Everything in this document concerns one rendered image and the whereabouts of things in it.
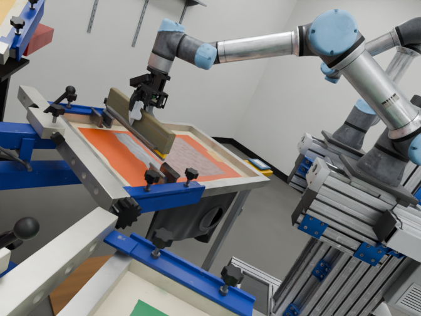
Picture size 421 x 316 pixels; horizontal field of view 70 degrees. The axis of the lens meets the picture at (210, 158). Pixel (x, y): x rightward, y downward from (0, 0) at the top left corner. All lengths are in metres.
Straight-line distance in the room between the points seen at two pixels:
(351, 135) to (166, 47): 1.01
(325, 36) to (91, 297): 0.81
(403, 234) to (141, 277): 0.79
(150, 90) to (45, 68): 2.20
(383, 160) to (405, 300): 0.69
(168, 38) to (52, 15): 2.12
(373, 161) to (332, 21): 0.50
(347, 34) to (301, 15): 4.23
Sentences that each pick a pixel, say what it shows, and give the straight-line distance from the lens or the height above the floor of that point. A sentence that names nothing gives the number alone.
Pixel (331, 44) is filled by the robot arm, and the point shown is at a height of 1.55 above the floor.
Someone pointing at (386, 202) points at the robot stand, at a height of 1.20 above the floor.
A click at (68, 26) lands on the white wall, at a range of 3.09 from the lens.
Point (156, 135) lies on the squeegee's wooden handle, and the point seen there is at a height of 1.11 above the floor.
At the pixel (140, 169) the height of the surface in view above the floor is 0.96.
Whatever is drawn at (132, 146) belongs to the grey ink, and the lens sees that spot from 1.22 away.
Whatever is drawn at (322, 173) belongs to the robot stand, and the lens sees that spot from 1.11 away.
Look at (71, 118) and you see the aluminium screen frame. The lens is 1.29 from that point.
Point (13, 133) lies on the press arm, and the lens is 0.92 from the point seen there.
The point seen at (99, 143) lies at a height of 0.96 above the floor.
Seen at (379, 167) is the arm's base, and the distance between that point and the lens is 1.14.
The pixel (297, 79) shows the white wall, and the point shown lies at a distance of 4.85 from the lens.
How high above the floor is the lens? 1.44
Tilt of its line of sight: 20 degrees down
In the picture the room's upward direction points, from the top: 24 degrees clockwise
